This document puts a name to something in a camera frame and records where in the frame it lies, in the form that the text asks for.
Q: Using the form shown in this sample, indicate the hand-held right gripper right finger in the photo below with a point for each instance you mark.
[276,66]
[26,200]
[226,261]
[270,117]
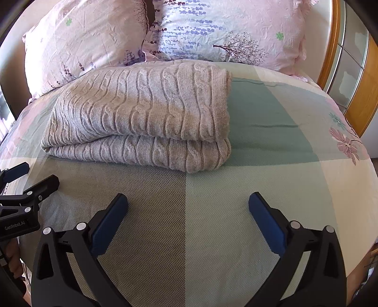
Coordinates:
[267,225]

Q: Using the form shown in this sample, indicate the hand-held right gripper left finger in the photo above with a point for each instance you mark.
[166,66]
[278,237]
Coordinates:
[108,228]

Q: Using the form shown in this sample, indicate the pink floral pillow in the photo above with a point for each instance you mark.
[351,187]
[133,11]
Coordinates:
[88,38]

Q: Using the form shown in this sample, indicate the wooden headboard with glass panels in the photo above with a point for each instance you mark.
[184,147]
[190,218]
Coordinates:
[358,88]

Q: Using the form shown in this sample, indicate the person's left hand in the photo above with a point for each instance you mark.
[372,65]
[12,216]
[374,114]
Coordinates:
[14,257]

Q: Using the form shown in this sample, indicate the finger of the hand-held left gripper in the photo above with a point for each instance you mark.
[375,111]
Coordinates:
[17,173]
[44,185]

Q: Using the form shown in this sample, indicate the pink pillow with tree print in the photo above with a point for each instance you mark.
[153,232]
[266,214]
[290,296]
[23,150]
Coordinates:
[230,29]

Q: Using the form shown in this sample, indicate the green checked bedspread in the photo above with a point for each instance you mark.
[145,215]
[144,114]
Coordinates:
[260,165]

